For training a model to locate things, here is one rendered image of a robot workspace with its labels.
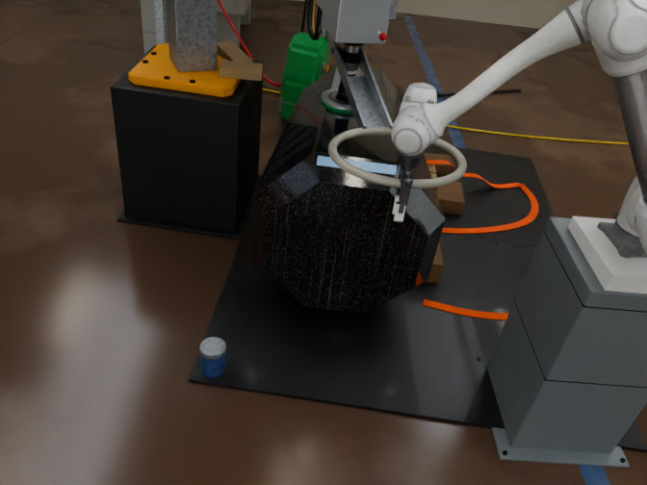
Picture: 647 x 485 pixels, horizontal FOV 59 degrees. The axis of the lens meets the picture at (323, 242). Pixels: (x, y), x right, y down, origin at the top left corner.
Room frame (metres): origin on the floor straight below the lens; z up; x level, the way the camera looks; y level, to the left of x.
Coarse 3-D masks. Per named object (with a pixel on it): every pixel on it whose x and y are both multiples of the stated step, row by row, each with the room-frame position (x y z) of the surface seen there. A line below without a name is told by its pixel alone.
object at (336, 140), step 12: (348, 132) 1.97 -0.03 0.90; (360, 132) 2.01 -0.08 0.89; (372, 132) 2.03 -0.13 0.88; (384, 132) 2.05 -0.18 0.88; (336, 144) 1.85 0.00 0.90; (444, 144) 1.96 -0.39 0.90; (336, 156) 1.74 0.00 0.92; (456, 156) 1.87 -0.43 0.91; (348, 168) 1.66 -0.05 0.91; (360, 168) 1.65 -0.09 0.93; (372, 180) 1.61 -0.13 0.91; (384, 180) 1.60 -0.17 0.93; (396, 180) 1.60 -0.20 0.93; (420, 180) 1.62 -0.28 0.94; (432, 180) 1.63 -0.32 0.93; (444, 180) 1.65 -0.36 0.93; (456, 180) 1.70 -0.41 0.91
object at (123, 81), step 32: (128, 96) 2.43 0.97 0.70; (160, 96) 2.43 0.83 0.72; (192, 96) 2.44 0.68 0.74; (256, 96) 2.84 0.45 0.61; (128, 128) 2.43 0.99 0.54; (160, 128) 2.43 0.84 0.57; (192, 128) 2.43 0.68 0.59; (224, 128) 2.42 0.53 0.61; (256, 128) 2.88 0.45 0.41; (128, 160) 2.43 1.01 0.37; (160, 160) 2.43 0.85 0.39; (192, 160) 2.43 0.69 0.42; (224, 160) 2.42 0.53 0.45; (256, 160) 2.93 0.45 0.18; (128, 192) 2.43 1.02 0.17; (160, 192) 2.43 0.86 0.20; (192, 192) 2.43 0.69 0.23; (224, 192) 2.42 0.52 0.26; (160, 224) 2.40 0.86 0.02; (192, 224) 2.43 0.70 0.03; (224, 224) 2.42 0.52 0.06
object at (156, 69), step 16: (160, 48) 2.88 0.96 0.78; (144, 64) 2.64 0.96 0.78; (160, 64) 2.66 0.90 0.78; (144, 80) 2.49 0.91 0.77; (160, 80) 2.49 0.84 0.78; (176, 80) 2.51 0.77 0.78; (192, 80) 2.51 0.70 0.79; (208, 80) 2.56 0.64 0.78; (224, 80) 2.59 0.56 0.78; (240, 80) 2.68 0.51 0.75; (224, 96) 2.49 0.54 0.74
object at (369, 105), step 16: (320, 32) 2.60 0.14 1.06; (336, 48) 2.46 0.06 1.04; (336, 64) 2.43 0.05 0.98; (368, 64) 2.40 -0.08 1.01; (352, 80) 2.34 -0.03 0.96; (368, 80) 2.35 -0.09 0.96; (352, 96) 2.18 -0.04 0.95; (368, 96) 2.26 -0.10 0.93; (352, 112) 2.15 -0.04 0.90; (368, 112) 2.17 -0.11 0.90; (384, 112) 2.13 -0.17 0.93
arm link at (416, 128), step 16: (560, 16) 1.58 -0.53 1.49; (544, 32) 1.58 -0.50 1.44; (560, 32) 1.56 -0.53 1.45; (576, 32) 1.54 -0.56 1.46; (528, 48) 1.57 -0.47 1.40; (544, 48) 1.56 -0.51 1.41; (560, 48) 1.56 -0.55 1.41; (496, 64) 1.55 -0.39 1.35; (512, 64) 1.55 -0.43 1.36; (528, 64) 1.57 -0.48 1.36; (480, 80) 1.51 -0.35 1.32; (496, 80) 1.51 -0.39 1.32; (464, 96) 1.47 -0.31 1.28; (480, 96) 1.48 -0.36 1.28; (416, 112) 1.46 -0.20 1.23; (432, 112) 1.46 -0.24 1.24; (448, 112) 1.45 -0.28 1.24; (464, 112) 1.47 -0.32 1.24; (400, 128) 1.41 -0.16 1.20; (416, 128) 1.40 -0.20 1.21; (432, 128) 1.43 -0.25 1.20; (400, 144) 1.40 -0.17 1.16; (416, 144) 1.39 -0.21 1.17
